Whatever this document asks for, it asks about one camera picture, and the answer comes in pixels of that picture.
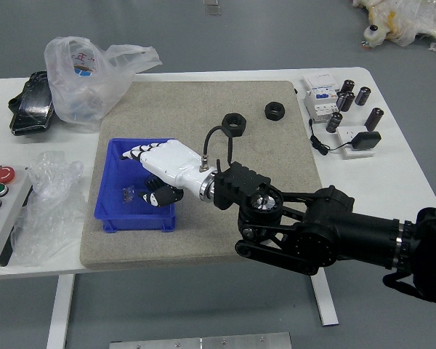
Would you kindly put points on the big black hex nut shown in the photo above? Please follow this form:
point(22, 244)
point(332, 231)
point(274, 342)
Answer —
point(241, 123)

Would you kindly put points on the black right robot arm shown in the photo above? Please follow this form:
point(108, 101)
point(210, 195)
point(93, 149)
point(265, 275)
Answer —
point(330, 218)

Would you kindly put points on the black plastic tray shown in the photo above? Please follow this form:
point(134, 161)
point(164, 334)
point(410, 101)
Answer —
point(31, 105)

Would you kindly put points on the white power socket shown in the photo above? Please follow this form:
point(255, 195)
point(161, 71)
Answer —
point(349, 132)

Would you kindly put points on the translucent white plastic bag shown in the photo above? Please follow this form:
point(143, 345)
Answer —
point(76, 105)

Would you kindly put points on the grey-brown foam mat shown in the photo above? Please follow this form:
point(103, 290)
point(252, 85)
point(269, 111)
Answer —
point(203, 240)

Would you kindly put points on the white table leg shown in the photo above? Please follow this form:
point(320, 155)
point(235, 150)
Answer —
point(325, 298)
point(60, 312)

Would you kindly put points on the metal floor plate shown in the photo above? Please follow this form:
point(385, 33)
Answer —
point(211, 8)

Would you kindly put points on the crumpled clear plastic wrap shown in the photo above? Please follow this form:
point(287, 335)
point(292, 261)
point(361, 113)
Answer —
point(47, 218)

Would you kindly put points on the plush toy in plastic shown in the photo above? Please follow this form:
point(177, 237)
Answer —
point(403, 22)

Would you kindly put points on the black power adapter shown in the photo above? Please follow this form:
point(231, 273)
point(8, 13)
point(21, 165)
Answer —
point(367, 140)

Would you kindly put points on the grey control button box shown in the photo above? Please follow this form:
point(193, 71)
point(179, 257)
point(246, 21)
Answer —
point(11, 207)

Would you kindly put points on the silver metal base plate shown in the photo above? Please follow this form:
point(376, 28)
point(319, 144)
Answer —
point(203, 342)

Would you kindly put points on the blue plastic box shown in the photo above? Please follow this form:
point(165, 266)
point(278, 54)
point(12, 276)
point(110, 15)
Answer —
point(112, 203)

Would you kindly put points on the red emergency stop button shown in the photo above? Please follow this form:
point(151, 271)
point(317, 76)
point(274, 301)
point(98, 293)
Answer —
point(4, 174)

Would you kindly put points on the small bagged screw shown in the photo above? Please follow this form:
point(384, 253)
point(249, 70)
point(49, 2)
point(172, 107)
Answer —
point(128, 194)

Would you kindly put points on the white circuit breaker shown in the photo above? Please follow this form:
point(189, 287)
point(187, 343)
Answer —
point(319, 98)

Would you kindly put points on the black cylindrical capacitor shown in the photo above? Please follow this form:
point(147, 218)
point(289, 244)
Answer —
point(340, 99)
point(348, 102)
point(348, 86)
point(363, 96)
point(334, 121)
point(374, 118)

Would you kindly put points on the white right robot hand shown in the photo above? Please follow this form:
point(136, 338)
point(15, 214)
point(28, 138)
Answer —
point(170, 160)

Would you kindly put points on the small black hex nut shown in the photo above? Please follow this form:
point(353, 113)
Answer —
point(269, 113)

